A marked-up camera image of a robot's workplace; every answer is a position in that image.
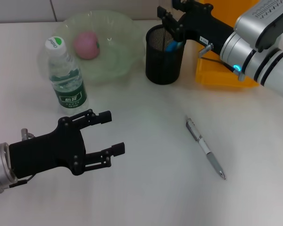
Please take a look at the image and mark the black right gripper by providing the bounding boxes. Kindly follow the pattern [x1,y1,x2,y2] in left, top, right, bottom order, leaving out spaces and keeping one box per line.
[157,0,234,57]

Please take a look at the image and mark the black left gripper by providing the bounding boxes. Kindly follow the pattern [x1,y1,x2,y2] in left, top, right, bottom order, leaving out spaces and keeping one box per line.
[8,109,126,179]

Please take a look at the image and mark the blue scissors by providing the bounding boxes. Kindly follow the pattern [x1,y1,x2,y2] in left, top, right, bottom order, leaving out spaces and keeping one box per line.
[165,39,184,53]

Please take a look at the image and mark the clear green-label water bottle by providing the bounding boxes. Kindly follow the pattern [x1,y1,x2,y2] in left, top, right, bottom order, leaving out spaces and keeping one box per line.
[44,36,89,115]

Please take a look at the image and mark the pink peach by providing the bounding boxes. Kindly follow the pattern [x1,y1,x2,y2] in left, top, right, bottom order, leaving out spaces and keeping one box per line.
[73,31,100,60]

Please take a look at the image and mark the black mesh pen holder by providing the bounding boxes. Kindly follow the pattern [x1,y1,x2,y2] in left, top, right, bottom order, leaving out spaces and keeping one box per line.
[145,24,186,86]

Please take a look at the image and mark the green glass fruit plate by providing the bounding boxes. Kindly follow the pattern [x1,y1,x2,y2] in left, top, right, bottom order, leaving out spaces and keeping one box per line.
[39,9,146,87]

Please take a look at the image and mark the silver white pen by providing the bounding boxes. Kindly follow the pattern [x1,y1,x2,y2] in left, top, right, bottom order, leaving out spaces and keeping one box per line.
[185,114,227,181]

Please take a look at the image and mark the yellow plastic bin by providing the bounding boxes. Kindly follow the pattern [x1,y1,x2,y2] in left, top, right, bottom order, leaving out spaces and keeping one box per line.
[195,0,260,89]

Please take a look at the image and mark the grey right gripper cable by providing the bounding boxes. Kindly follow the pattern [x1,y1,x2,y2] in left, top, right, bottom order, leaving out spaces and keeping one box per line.
[198,43,246,82]

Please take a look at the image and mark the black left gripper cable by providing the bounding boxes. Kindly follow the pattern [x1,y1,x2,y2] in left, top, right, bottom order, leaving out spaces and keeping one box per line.
[8,173,35,189]

